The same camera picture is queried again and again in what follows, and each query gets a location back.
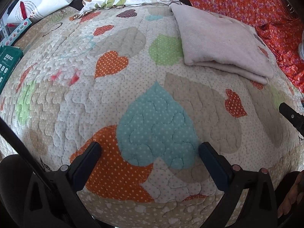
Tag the colourful dotted strip box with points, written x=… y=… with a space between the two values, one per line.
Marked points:
x=11 y=31

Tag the red floral bedsheet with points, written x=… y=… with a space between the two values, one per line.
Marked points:
x=281 y=33

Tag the teal cardboard box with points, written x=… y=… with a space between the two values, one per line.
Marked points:
x=9 y=58

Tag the pale pink knit sweater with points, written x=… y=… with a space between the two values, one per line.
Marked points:
x=216 y=41

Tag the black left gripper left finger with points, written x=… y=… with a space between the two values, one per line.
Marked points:
x=52 y=199

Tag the right hand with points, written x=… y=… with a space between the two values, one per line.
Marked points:
x=294 y=195

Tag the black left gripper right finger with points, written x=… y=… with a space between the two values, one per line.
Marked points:
x=259 y=208

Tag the heart patchwork quilt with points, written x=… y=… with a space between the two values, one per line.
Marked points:
x=118 y=77

